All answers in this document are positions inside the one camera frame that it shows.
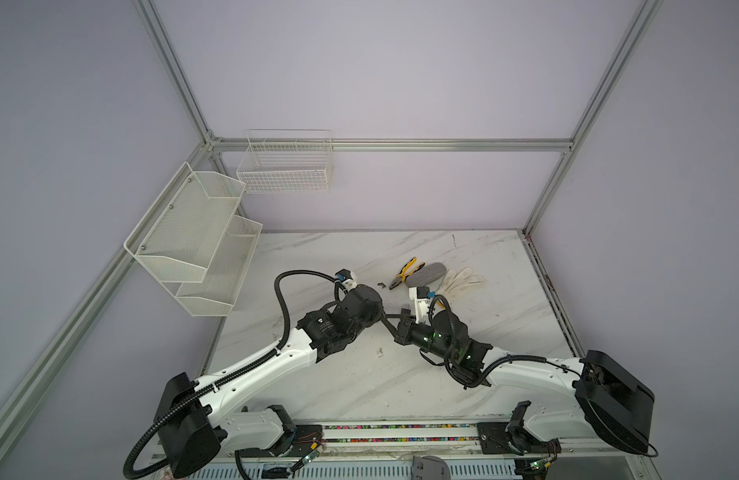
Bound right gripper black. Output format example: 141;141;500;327
380;313;455;362

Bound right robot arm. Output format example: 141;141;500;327
383;309;657;457

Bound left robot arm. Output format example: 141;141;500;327
122;269;385;479

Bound yellow black pliers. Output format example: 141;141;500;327
389;257;425;290

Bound lower white mesh shelf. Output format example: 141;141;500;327
176;215;262;317

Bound white mesh shelf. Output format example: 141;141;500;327
176;215;262;317
123;163;245;283

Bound grey device at front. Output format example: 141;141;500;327
411;456;451;480

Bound upper white mesh shelf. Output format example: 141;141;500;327
123;163;245;283

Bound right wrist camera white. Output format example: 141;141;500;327
409;286;435;324

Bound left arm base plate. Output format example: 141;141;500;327
267;424;323;458

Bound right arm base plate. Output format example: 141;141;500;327
477;400;561;456

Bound white wire basket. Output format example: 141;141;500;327
236;129;333;194

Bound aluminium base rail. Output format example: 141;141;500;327
191;417;657;479

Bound aluminium frame profile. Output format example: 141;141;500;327
0;0;665;445

